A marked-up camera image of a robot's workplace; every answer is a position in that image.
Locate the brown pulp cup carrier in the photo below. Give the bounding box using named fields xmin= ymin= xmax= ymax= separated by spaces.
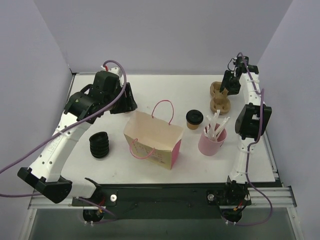
xmin=209 ymin=81 xmax=231 ymax=115

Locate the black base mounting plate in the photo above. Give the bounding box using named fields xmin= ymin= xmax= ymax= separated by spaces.
xmin=71 ymin=182 xmax=251 ymax=221

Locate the cakes paper gift bag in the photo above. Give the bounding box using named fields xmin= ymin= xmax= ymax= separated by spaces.
xmin=123 ymin=99 xmax=184 ymax=170

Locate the single brown paper cup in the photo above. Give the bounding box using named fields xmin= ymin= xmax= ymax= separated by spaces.
xmin=186 ymin=121 xmax=200 ymax=130

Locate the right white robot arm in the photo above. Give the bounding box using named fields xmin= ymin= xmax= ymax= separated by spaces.
xmin=219 ymin=52 xmax=272 ymax=184

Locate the black coffee cup lid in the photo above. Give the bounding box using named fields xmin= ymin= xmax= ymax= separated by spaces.
xmin=185 ymin=109 xmax=204 ymax=125

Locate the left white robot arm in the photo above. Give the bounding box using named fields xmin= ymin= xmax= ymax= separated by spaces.
xmin=17 ymin=67 xmax=137 ymax=206

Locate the pink cup holding straws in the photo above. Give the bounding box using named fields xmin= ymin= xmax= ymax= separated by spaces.
xmin=197 ymin=126 xmax=227 ymax=156

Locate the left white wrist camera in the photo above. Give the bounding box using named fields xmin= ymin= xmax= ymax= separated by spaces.
xmin=100 ymin=65 xmax=123 ymax=78

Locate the stack of black lids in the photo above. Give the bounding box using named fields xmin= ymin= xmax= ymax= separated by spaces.
xmin=89 ymin=131 xmax=110 ymax=159

